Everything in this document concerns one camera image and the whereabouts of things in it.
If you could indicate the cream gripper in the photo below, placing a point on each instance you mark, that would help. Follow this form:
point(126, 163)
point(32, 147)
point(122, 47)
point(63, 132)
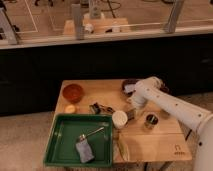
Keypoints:
point(138, 111)

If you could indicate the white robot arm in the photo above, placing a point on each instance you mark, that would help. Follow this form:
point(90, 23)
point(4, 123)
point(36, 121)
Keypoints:
point(198, 119)

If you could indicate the green plastic tray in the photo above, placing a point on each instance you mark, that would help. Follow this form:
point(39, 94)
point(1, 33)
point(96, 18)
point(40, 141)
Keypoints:
point(61, 148)

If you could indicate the white paper cup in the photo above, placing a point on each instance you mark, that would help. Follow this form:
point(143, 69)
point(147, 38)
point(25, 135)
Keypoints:
point(119, 119)

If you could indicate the small metal tin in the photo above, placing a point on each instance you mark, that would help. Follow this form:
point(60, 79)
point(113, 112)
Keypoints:
point(151, 121)

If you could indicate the dark purple bowl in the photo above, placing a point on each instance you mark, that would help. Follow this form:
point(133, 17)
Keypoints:
point(128, 86)

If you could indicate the wooden board table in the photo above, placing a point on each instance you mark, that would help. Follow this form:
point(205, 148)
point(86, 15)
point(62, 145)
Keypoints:
point(165, 142)

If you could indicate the clear plastic wrapper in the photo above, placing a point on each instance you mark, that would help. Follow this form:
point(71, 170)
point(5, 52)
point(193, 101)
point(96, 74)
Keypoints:
point(120, 148)

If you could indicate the metal spoon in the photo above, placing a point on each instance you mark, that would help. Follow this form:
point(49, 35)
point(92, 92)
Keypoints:
point(84, 136)

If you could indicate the blue grey sponge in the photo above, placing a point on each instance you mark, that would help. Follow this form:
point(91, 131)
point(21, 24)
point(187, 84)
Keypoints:
point(85, 151)

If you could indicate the orange brown bowl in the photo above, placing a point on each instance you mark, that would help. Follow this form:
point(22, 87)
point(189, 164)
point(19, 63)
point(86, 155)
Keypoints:
point(73, 93)

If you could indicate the small yellow round object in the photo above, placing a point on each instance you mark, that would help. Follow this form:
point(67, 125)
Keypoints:
point(70, 109)

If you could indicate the background wooden board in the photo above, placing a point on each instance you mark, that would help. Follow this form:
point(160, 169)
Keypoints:
point(100, 26)

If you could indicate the grey metal post right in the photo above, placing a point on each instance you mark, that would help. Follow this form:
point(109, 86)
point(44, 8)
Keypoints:
point(170, 26)

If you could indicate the grey metal post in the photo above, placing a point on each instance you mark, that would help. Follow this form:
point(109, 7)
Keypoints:
point(8, 28)
point(170, 26)
point(78, 21)

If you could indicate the grey metal post middle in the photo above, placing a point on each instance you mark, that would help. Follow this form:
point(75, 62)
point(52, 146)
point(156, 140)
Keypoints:
point(78, 21)

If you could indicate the grey metal post left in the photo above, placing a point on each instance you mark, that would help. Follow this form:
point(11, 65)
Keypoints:
point(8, 28)

